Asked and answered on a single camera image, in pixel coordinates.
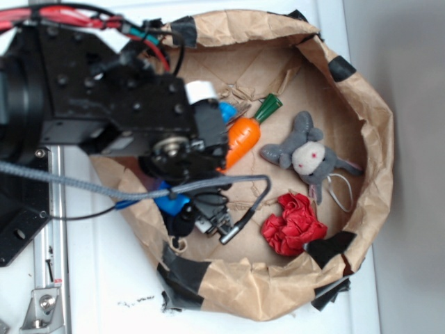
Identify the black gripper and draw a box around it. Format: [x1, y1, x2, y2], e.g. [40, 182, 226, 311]
[41, 47, 234, 243]

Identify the grey plush bunny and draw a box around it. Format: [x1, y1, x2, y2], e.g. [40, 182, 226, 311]
[260, 111, 363, 205]

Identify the black mounting plate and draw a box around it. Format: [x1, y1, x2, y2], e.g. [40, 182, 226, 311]
[0, 148, 53, 268]

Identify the brown paper bag tray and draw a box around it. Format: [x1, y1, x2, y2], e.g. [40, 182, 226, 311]
[88, 9, 395, 322]

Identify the red wire bundle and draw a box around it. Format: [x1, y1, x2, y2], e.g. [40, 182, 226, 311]
[0, 6, 171, 72]

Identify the grey braided cable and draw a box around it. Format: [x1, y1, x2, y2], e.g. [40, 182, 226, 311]
[0, 160, 272, 246]

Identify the crumpled red paper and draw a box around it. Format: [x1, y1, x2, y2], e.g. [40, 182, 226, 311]
[261, 193, 327, 257]

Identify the aluminium rail frame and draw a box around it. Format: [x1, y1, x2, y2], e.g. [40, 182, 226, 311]
[19, 145, 72, 334]

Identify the orange toy carrot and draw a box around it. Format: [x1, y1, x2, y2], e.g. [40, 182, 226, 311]
[219, 94, 283, 172]

